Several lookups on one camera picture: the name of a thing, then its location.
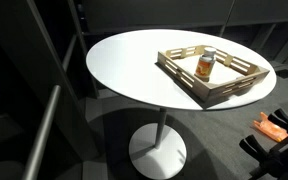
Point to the light wooden slatted tray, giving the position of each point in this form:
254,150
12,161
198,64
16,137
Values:
204,90

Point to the orange plastic clamp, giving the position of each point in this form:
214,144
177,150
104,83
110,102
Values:
270,129

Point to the black floor hatch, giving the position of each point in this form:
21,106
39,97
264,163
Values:
286,73

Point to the white table pedestal base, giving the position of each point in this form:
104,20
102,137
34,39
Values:
157,156

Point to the grey metal rail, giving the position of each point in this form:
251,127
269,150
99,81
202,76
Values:
42,133
69,53

